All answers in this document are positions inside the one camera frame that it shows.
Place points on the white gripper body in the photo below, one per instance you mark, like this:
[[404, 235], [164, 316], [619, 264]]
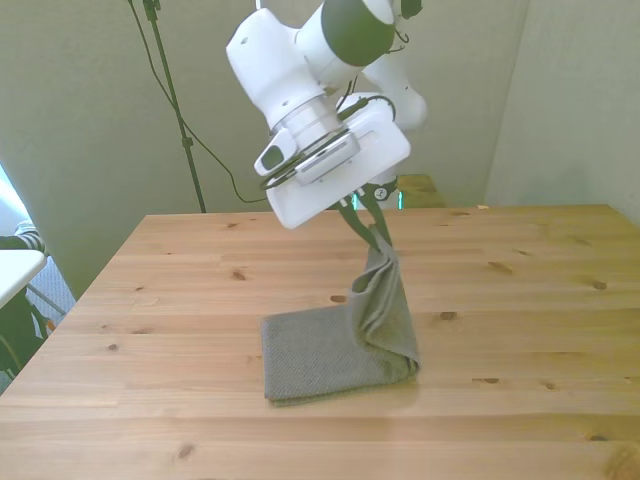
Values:
[[370, 150]]

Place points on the grey towel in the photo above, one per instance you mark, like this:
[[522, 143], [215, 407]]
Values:
[[310, 350]]

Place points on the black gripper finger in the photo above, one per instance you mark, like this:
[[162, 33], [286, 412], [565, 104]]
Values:
[[357, 220], [376, 212]]

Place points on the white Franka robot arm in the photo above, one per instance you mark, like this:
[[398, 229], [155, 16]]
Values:
[[280, 65]]

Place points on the white folding side table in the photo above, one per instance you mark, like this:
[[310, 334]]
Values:
[[15, 270]]

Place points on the person in striped sleeve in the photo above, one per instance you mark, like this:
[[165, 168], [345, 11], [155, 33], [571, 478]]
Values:
[[25, 236]]

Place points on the dark chair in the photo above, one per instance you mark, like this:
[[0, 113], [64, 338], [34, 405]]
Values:
[[17, 330]]

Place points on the black tripod stand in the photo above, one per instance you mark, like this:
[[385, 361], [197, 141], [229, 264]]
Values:
[[172, 95]]

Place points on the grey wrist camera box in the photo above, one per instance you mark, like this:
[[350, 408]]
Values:
[[325, 160]]

